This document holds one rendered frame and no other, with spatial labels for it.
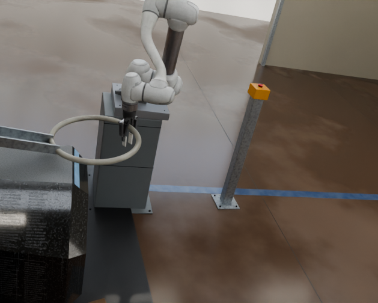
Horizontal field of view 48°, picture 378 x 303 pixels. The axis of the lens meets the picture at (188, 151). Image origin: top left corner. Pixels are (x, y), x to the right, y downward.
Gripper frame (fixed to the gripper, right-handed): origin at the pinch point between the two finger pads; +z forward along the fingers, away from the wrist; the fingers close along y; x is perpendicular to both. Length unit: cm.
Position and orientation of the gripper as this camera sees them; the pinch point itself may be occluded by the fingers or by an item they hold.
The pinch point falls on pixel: (127, 139)
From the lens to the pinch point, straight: 254.6
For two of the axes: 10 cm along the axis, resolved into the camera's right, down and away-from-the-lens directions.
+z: -1.4, 8.4, 5.2
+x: 7.2, 4.5, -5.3
